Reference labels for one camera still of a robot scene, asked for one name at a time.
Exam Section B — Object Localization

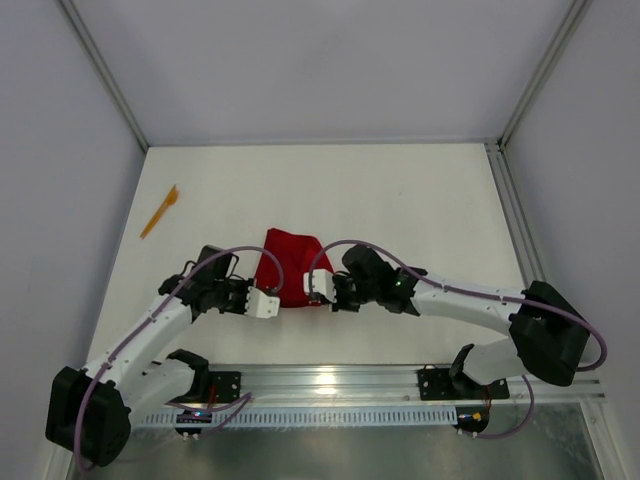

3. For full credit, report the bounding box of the red cloth napkin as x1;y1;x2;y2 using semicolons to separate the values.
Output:
255;228;334;309

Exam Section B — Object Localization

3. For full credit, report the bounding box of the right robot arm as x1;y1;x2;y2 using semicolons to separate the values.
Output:
323;245;592;398

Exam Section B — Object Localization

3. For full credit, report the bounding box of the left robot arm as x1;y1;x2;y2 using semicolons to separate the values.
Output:
45;246;263;474

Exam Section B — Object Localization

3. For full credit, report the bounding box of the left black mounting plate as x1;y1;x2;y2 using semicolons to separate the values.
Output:
205;371;242;405

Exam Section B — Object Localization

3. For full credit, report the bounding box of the black mounting plate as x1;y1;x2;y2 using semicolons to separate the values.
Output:
205;371;242;405
416;366;510;401

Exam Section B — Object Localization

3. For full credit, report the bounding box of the orange plastic fork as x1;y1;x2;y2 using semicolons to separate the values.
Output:
139;184;179;240

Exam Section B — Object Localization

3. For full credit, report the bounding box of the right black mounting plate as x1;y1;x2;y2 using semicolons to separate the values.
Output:
416;366;510;401

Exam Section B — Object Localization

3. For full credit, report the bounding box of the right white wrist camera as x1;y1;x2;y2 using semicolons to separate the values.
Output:
303;269;336;303

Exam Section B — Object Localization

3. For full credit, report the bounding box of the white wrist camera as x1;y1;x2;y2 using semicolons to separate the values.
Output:
303;269;336;303
245;287;280;319

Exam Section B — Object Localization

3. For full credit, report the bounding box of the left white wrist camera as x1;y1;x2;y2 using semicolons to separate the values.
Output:
245;287;280;319

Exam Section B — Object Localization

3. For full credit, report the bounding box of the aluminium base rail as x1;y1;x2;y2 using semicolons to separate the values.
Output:
210;364;605;407

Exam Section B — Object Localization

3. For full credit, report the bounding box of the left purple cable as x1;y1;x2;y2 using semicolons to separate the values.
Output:
73;244;286;471

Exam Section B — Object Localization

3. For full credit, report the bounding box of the white slotted cable duct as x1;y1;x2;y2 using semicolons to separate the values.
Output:
140;405;458;428

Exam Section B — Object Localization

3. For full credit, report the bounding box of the left aluminium frame post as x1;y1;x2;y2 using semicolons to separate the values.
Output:
55;0;150;153

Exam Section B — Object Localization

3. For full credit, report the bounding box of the aluminium frame post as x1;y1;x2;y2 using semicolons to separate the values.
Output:
55;0;150;153
497;0;592;148

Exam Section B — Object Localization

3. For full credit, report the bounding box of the right aluminium frame post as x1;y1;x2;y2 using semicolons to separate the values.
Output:
497;0;592;148

